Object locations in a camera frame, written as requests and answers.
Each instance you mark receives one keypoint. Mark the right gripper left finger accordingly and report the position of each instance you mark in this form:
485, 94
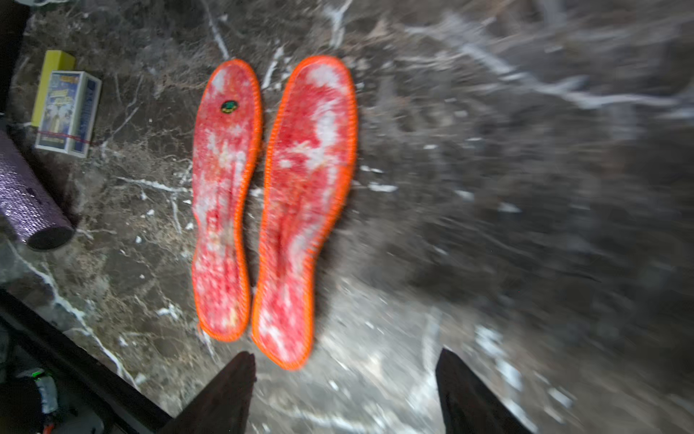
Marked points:
223, 405

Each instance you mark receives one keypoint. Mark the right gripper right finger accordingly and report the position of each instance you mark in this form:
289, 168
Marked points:
467, 404

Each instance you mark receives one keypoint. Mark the red insole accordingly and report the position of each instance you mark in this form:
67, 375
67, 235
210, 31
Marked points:
226, 143
310, 161

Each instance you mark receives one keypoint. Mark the purple glitter tube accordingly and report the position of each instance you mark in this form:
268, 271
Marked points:
35, 217

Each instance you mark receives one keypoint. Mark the colourful card box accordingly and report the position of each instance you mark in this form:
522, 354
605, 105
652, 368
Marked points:
69, 114

